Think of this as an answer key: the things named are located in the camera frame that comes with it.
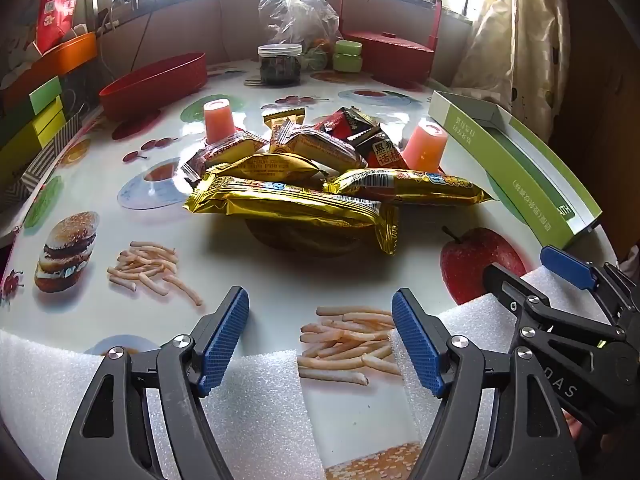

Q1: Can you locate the large gold packet colourful print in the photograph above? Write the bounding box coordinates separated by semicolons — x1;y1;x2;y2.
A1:
324;167;495;207

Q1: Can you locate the cream patterned curtain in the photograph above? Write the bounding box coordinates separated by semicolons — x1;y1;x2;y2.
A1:
450;0;573;146

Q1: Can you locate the pink jelly cup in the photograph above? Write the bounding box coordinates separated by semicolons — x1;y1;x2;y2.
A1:
401;119;449;172
202;100;237;145

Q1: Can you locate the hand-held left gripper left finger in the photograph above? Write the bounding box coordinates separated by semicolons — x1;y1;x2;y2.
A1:
56;286;251;480

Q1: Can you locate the green and white cardboard box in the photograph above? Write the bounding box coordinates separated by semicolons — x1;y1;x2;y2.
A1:
428;90;603;250

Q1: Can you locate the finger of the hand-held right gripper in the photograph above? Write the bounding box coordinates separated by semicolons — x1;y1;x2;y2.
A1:
541;246;640;326
482;263;626;346

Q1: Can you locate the small gold snack packet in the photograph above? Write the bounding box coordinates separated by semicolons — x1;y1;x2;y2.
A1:
262;105;307;136
206;152;323;184

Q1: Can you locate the black and red snack packet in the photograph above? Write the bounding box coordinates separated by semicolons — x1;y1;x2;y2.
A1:
314;106;382;142
354;127;412;171

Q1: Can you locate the green jar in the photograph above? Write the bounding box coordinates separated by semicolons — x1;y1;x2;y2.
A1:
332;40;363;73

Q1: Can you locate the pale green round tin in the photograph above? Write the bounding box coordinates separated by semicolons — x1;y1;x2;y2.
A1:
302;47;329;72

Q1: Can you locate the red lidded basket with handle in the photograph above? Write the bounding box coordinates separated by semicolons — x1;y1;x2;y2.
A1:
339;0;443;88

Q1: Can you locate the red oval bowl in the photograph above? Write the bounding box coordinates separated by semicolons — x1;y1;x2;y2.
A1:
98;51;208;122

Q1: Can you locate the red printed package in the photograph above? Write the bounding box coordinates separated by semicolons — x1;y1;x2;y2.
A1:
35;0;88;56

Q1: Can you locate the glass jar with white lid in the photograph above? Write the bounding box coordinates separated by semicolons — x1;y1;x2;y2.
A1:
257;44;304;86

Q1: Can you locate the orange box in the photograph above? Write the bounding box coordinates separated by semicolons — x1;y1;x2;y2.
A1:
0;31;98;106

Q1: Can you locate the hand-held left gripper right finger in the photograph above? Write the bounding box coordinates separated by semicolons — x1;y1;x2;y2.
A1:
391;287;583;480

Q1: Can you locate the red and white snack packet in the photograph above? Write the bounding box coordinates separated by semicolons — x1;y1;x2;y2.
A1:
181;129;271;184

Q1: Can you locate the yellow box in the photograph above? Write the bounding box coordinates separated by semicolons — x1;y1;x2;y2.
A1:
0;107;68;196

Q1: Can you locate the large plain gold snack packet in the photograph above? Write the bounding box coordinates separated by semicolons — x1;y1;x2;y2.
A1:
184;174;401;257

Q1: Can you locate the clear plastic bag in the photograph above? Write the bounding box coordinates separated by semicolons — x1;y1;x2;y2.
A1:
257;0;343;68

